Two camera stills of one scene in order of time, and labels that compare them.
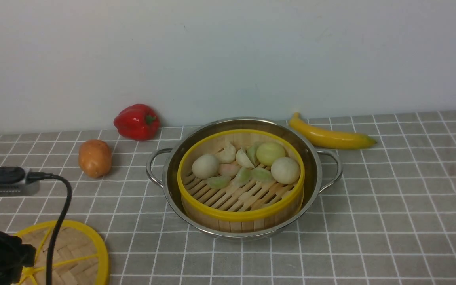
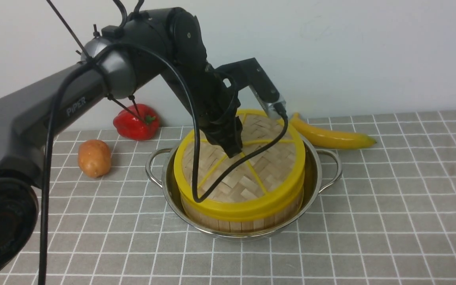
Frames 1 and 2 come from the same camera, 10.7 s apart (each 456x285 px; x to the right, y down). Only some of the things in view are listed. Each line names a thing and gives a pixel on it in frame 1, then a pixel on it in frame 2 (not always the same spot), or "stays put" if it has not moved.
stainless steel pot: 321,168 stays put
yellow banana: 327,139 stays put
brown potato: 95,158 stays put
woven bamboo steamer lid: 80,257 → 260,189
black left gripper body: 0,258 → 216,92
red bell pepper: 137,122 stays put
